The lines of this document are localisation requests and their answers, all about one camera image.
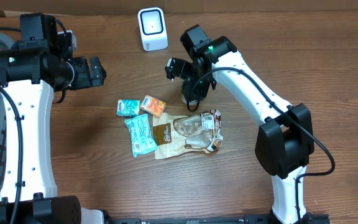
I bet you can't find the green white small bottle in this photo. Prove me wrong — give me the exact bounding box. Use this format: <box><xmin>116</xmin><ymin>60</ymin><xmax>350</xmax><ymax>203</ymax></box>
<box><xmin>181</xmin><ymin>94</ymin><xmax>198</xmax><ymax>106</ymax></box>

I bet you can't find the teal Kleenex tissue pack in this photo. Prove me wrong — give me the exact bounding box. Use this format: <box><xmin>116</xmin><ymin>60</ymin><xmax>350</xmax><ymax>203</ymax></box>
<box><xmin>116</xmin><ymin>100</ymin><xmax>140</xmax><ymax>117</ymax></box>

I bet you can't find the orange Kleenex tissue pack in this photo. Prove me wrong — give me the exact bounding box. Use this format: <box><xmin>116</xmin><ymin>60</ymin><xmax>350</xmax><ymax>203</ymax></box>
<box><xmin>140</xmin><ymin>95</ymin><xmax>167</xmax><ymax>117</ymax></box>

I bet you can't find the beige snack pouch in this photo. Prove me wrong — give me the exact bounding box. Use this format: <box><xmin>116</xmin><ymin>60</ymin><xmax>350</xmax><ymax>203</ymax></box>
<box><xmin>152</xmin><ymin>110</ymin><xmax>223</xmax><ymax>160</ymax></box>

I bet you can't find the teal wipes packet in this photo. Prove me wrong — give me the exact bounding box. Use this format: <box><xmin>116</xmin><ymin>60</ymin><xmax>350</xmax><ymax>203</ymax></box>
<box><xmin>124</xmin><ymin>114</ymin><xmax>157</xmax><ymax>158</ymax></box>

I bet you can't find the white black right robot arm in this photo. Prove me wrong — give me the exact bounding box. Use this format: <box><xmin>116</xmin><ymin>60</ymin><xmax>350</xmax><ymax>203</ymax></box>
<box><xmin>165</xmin><ymin>25</ymin><xmax>335</xmax><ymax>223</ymax></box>

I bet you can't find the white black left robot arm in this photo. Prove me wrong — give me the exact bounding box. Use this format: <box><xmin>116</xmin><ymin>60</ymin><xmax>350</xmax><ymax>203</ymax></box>
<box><xmin>0</xmin><ymin>13</ymin><xmax>110</xmax><ymax>224</ymax></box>

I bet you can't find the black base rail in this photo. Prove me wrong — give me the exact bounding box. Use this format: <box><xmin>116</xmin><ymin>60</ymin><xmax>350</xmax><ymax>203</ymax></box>
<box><xmin>104</xmin><ymin>213</ymin><xmax>332</xmax><ymax>224</ymax></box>

